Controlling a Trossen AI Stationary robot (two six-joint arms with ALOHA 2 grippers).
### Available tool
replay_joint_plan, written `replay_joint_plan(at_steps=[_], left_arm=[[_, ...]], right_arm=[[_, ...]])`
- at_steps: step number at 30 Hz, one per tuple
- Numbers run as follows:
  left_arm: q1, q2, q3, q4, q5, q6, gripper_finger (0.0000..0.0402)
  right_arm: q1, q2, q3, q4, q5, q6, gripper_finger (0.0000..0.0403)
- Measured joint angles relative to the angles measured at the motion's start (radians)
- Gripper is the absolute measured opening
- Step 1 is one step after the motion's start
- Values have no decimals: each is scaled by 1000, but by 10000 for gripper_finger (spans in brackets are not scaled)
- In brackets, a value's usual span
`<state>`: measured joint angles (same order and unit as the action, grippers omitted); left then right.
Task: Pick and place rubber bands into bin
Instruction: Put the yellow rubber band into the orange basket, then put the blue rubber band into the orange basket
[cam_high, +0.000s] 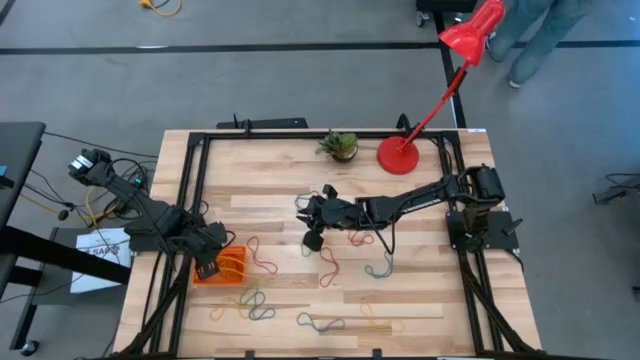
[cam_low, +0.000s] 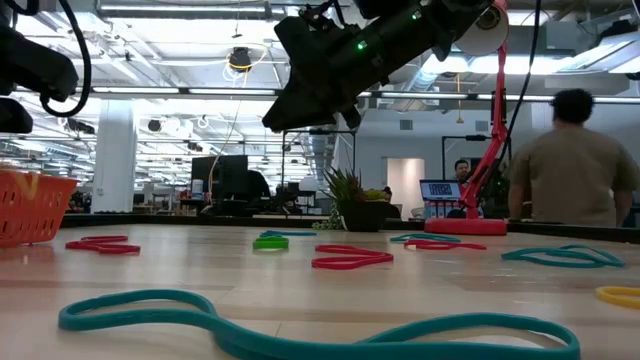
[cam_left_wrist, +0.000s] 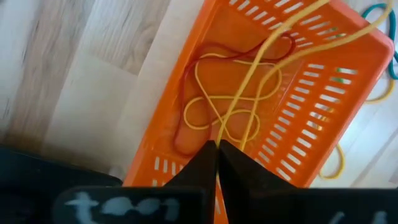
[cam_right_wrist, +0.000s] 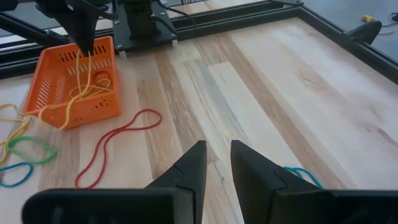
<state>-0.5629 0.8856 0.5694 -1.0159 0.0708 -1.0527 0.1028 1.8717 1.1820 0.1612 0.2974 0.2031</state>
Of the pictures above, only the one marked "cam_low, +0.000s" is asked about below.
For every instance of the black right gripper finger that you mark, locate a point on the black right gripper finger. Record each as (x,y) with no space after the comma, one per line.
(305,110)

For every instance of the teal rubber band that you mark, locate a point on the teal rubber band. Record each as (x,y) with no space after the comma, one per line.
(125,318)
(400,239)
(295,233)
(510,256)

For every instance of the green rubber band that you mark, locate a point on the green rubber band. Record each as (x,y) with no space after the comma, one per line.
(270,245)

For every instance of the red rubber band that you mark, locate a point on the red rubber band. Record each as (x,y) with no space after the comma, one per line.
(320,264)
(450,246)
(117,248)

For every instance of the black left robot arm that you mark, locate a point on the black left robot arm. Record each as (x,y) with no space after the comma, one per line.
(30,65)

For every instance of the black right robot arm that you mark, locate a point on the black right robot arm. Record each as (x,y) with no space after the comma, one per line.
(415,35)

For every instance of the black ceiling device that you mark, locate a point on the black ceiling device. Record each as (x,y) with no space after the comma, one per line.
(240,59)

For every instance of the black computer monitor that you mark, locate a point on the black computer monitor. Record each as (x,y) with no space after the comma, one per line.
(225,172)

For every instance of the potted succulent plant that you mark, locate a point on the potted succulent plant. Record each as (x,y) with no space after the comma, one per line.
(362,217)

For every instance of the laptop computer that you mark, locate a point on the laptop computer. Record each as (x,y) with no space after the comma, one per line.
(440,190)

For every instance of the person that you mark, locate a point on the person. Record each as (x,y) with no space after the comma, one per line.
(462,169)
(570,175)

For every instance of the white building column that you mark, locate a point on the white building column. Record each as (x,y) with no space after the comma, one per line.
(114,160)

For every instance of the red desk lamp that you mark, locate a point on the red desk lamp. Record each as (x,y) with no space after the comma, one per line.
(465,227)

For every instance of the orange plastic basket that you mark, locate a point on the orange plastic basket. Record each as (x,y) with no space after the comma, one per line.
(30,215)

